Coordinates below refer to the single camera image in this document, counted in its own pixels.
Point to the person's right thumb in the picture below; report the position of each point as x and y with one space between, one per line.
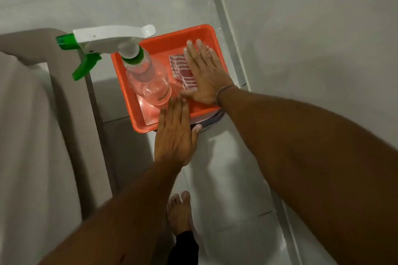
189 92

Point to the person's right little finger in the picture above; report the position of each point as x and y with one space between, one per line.
215 58

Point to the person's right forearm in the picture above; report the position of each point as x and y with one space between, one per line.
304 162

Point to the clear spray bottle green trigger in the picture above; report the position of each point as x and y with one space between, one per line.
146 78

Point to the beige upholstered furniture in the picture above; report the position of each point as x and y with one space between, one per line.
34 150

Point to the person's left little finger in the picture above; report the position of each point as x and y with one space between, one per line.
162 120

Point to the person's right middle finger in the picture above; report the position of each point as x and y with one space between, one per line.
194 54

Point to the person's left middle finger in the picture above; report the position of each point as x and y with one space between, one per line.
177 112

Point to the orange plastic tray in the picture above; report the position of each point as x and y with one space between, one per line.
161 44

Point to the person's right hand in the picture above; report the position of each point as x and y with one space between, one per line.
206 81

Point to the person's left hand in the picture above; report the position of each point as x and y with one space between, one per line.
174 140

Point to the round stool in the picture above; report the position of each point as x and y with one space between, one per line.
211 118

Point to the person's left forearm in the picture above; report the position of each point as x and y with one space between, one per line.
130 215

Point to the red white striped cloth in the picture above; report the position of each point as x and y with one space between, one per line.
178 67

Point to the person's bare foot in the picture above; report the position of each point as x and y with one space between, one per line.
179 215

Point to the black trouser leg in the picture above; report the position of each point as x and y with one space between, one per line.
185 250

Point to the person's left thumb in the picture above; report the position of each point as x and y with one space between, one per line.
197 133

